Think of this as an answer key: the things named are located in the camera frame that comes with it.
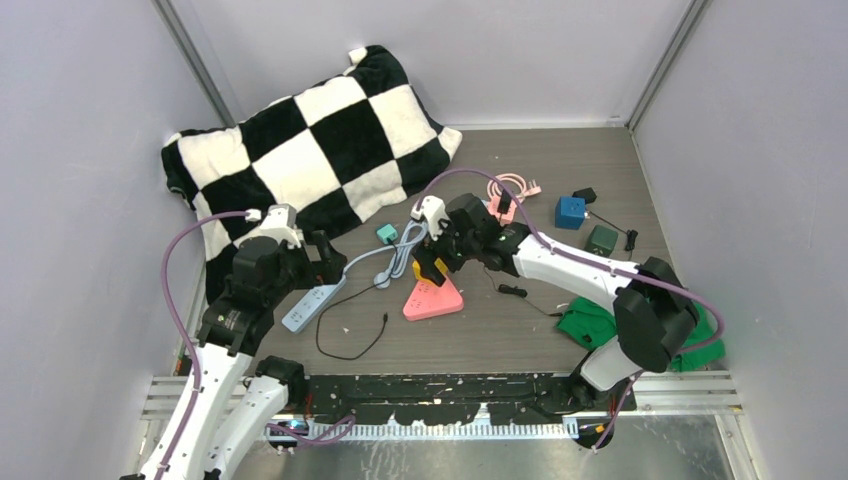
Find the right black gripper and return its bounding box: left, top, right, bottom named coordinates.
left=412, top=213, right=480, bottom=287

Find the yellow cube socket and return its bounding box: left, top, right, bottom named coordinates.
left=412, top=259, right=448, bottom=287

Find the dark green cube socket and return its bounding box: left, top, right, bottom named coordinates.
left=583, top=225, right=619, bottom=258

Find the pink cube socket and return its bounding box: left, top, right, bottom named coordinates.
left=488, top=202, right=517, bottom=226

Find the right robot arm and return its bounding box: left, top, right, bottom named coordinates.
left=410, top=194, right=700, bottom=411

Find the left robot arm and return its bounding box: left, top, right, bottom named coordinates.
left=134, top=230, right=347, bottom=479

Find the pink triangular power strip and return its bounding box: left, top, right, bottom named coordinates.
left=402, top=278, right=464, bottom=322

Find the teal usb charger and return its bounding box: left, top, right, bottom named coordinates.
left=376, top=224, right=399, bottom=244

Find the light blue power strip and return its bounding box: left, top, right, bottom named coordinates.
left=281, top=220, right=427, bottom=334

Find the pink round power strip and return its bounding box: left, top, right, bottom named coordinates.
left=486, top=172, right=542, bottom=210

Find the black white checkered pillow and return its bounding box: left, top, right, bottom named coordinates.
left=161, top=45, right=463, bottom=300

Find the blue cube socket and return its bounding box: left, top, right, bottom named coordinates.
left=554, top=196, right=587, bottom=230

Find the green cloth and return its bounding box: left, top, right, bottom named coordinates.
left=557, top=297, right=726, bottom=372

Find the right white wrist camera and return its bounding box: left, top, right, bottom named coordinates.
left=410, top=195, right=451, bottom=241

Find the black usb cable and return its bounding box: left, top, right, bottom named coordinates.
left=315, top=238, right=402, bottom=362

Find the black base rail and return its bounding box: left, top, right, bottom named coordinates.
left=297, top=373, right=628, bottom=426

